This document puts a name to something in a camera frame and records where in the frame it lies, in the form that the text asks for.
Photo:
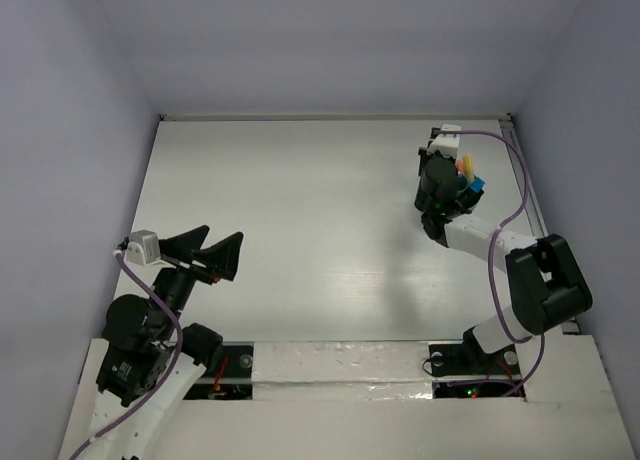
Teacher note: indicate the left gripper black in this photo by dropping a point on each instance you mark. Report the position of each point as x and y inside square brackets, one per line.
[191, 265]

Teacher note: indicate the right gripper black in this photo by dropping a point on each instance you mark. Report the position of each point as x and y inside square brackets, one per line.
[425, 158]

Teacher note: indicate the yellow translucent marker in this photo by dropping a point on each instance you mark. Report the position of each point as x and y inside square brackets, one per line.
[468, 167]

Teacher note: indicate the teal round pen holder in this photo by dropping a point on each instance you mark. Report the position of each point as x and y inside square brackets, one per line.
[467, 199]

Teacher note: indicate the blue black highlighter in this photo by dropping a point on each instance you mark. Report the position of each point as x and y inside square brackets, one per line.
[477, 185]

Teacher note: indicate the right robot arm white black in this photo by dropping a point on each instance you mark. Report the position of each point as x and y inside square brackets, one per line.
[536, 283]

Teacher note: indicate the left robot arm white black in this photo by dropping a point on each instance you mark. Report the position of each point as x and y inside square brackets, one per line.
[152, 361]

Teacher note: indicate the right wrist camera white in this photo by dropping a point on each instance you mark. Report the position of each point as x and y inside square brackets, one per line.
[447, 143]

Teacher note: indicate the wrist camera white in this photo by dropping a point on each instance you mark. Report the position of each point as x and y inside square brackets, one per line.
[447, 143]
[140, 248]

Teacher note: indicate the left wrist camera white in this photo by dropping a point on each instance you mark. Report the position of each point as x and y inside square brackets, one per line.
[140, 248]

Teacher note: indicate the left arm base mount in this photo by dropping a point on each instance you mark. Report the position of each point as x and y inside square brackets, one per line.
[230, 379]

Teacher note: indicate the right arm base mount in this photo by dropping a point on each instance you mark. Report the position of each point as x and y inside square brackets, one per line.
[483, 363]

